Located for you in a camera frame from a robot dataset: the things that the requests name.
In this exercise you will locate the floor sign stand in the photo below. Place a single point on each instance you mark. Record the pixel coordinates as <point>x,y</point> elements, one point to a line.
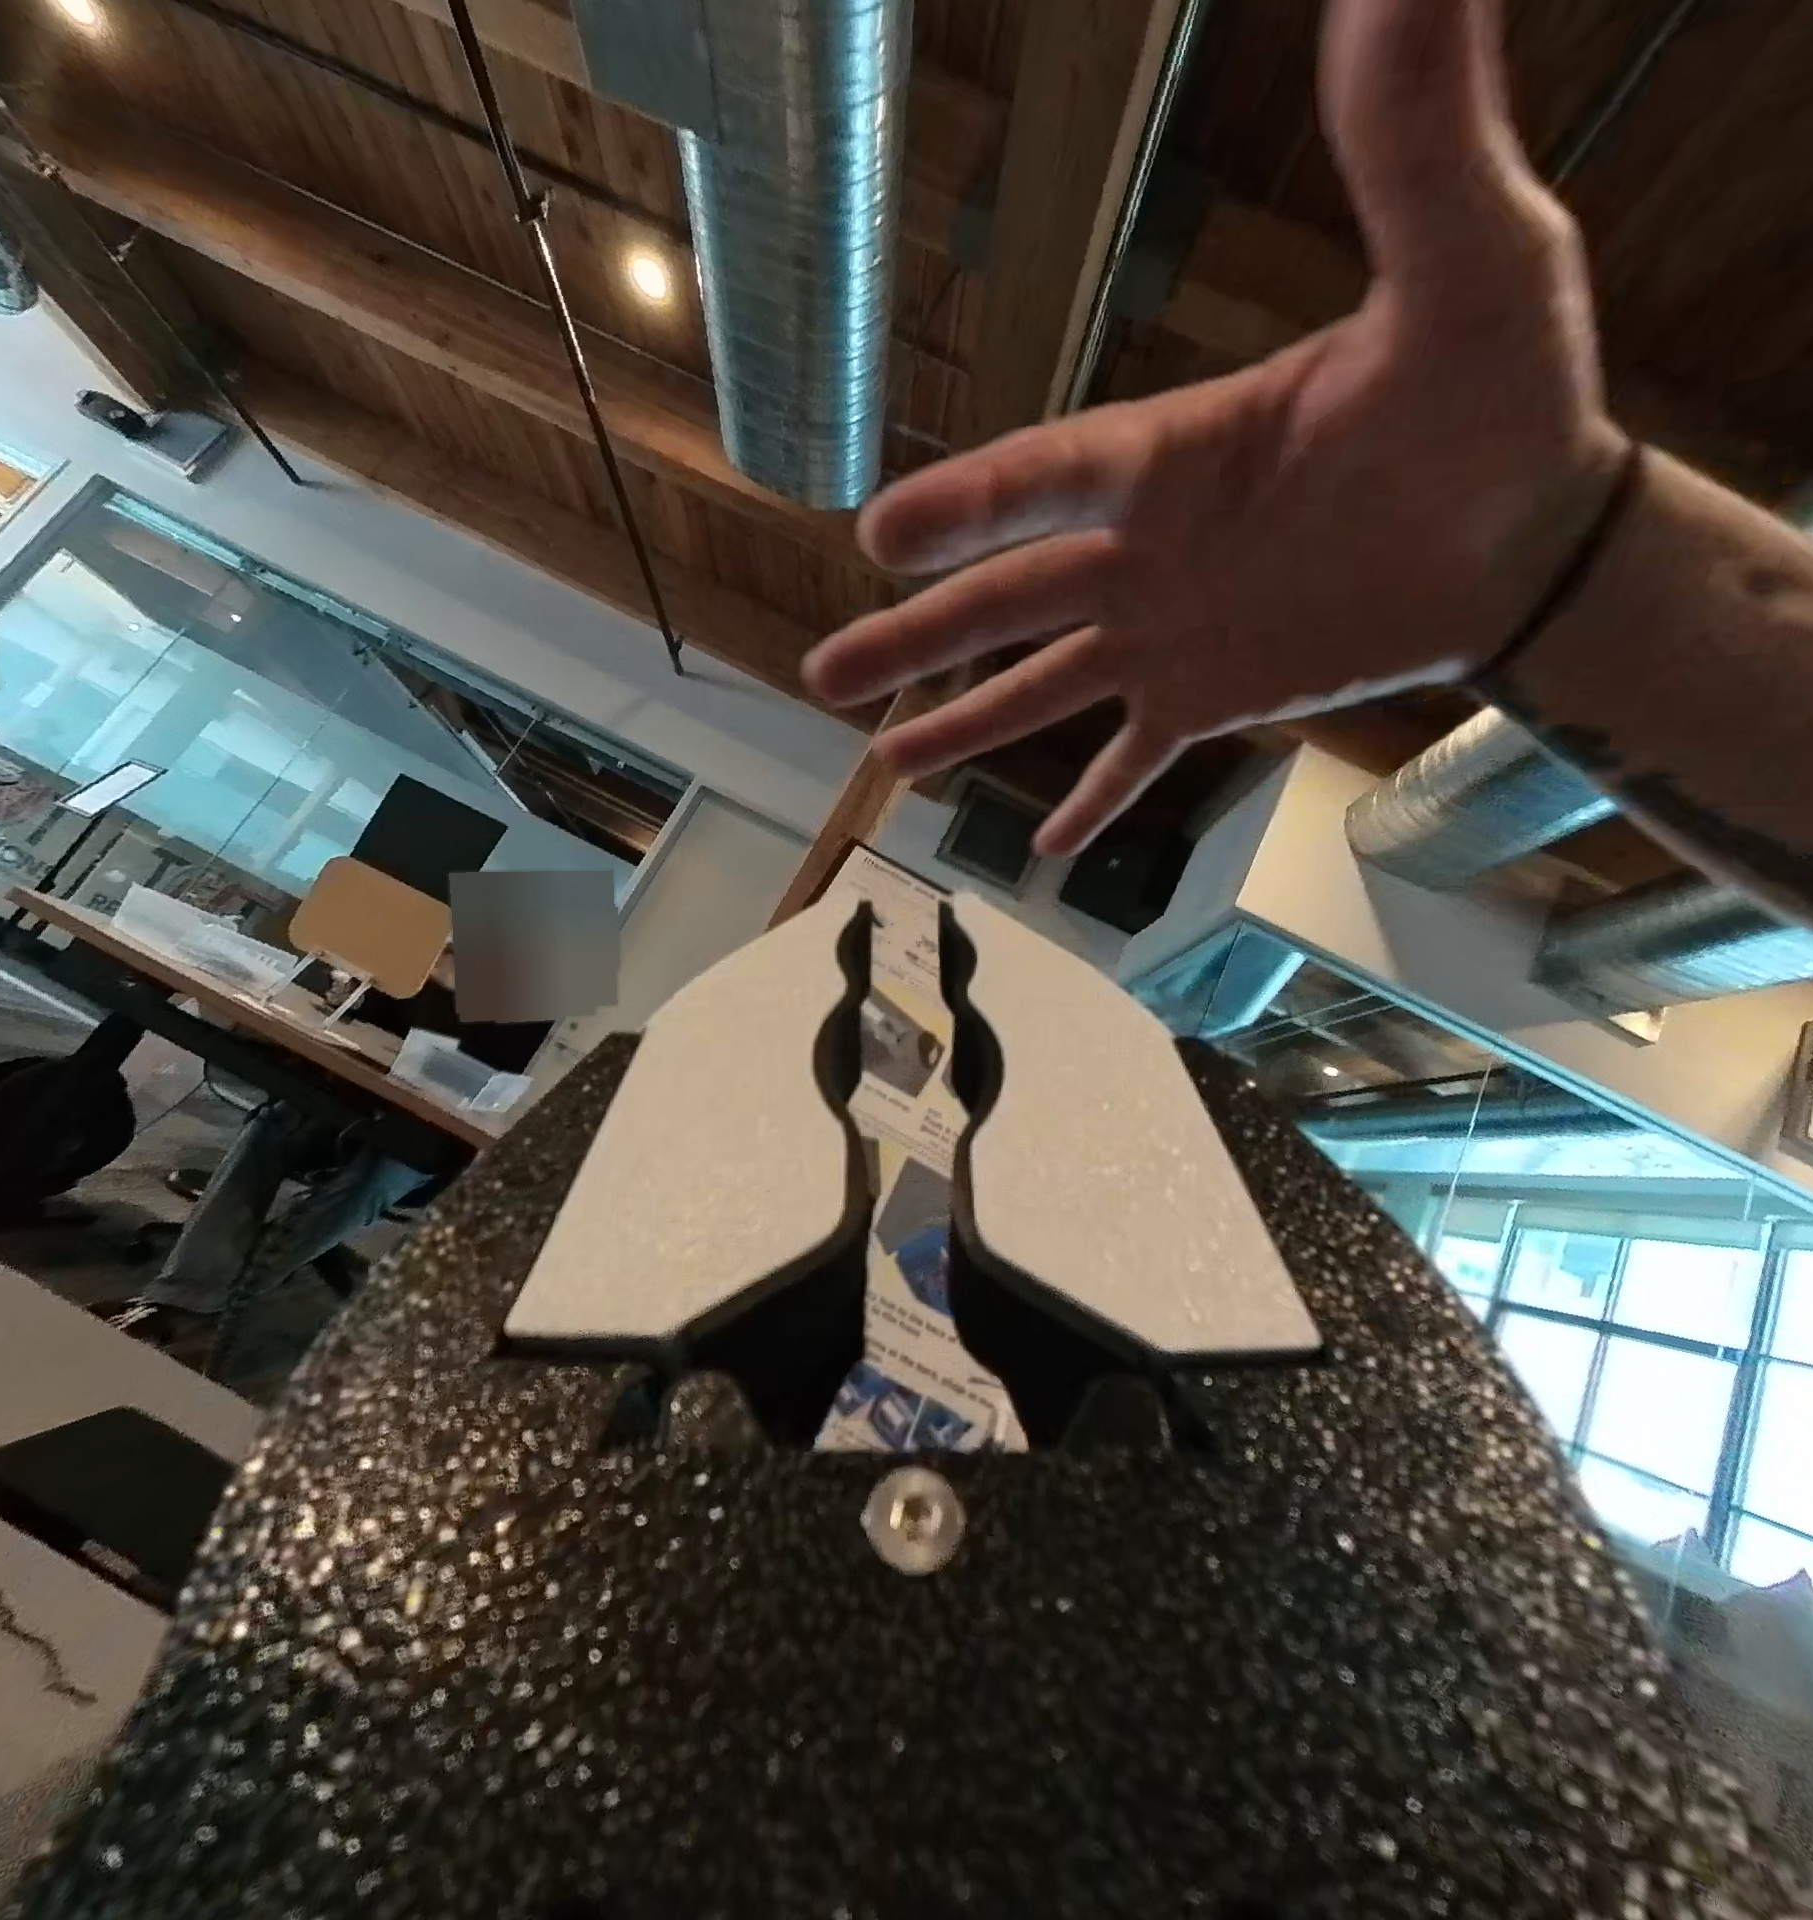
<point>114,788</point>

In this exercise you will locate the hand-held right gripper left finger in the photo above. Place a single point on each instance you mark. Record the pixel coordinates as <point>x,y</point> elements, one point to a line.
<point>698,1170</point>

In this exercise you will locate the small wall vent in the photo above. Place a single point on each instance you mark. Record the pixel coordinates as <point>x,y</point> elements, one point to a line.
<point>193,440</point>

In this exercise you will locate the wooden desk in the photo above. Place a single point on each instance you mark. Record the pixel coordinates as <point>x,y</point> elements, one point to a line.
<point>364,1053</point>

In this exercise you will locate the black backpack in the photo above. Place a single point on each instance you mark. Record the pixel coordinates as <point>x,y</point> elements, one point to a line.
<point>38,1137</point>

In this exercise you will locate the black monitor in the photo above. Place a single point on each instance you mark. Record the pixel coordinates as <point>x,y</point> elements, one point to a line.
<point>425,835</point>

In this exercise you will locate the black ceiling pipe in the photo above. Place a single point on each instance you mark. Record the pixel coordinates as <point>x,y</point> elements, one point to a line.
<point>608,449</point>

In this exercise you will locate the clear plastic bin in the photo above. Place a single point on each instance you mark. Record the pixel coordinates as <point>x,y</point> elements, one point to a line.
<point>457,1074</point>

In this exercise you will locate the black wall speaker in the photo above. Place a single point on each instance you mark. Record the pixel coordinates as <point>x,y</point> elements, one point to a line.
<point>1125,884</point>

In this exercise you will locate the instruction poster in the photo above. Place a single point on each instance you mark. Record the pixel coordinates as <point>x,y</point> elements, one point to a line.
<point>911,1245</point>

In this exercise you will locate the person's right hand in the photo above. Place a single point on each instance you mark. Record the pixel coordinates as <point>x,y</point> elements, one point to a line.
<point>1297,557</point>

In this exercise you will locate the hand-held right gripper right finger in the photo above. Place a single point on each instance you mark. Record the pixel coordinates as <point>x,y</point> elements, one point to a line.
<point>1129,1187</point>

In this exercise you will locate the black flat pad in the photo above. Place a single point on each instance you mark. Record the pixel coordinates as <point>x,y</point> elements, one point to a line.
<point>80,1502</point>

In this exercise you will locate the metal wall vent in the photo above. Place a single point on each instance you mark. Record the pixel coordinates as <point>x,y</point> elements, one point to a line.
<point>994,835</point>

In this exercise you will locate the grid window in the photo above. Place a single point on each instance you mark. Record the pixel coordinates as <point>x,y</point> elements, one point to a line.
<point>1675,1352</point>

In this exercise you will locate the clear plastic tray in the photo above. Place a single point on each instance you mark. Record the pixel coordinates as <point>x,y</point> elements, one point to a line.
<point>230,954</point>

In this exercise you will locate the wooden board acrylic stand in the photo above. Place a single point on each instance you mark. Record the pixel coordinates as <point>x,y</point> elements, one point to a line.
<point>364,924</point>

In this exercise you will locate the black wrist band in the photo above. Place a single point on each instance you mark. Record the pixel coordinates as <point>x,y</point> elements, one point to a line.
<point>1600,565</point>

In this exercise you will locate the wooden post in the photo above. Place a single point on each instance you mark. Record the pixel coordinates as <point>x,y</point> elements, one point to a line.
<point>832,841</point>

